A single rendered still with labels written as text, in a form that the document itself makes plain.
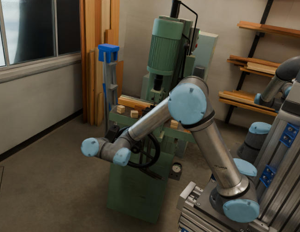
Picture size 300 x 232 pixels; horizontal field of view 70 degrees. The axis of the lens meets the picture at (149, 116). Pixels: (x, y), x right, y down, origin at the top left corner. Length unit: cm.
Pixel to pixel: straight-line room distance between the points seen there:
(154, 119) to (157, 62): 54
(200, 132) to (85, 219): 143
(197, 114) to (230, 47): 303
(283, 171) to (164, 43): 88
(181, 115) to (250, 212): 41
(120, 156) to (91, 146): 13
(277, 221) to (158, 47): 107
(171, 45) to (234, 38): 238
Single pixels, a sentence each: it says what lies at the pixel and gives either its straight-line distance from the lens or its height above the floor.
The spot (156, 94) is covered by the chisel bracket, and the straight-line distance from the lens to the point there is 141.
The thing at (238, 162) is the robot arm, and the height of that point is 104.
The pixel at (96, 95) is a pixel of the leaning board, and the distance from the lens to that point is 288.
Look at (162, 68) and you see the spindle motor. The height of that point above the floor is 124.
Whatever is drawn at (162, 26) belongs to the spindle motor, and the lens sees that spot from 130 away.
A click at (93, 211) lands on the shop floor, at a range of 198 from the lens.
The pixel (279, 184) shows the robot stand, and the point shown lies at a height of 95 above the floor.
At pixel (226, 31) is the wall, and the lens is 363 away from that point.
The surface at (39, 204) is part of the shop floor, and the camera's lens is 209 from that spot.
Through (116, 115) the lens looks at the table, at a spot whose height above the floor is 89.
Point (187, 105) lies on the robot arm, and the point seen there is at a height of 131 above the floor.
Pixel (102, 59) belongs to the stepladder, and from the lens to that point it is 223.
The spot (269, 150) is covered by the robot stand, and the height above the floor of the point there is 106.
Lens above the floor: 155
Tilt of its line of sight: 26 degrees down
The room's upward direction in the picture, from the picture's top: 10 degrees clockwise
